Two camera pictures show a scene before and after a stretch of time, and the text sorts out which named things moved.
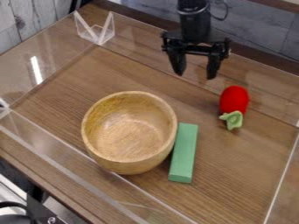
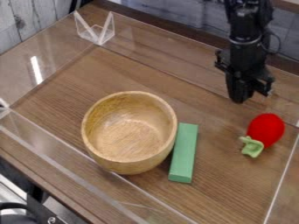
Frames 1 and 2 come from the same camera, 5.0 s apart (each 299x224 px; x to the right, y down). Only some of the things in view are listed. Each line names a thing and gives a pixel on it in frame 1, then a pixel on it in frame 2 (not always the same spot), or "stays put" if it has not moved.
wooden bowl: (128, 129) stays put
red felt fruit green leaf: (234, 101) -> (266, 130)
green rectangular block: (182, 161) stays put
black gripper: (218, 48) -> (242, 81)
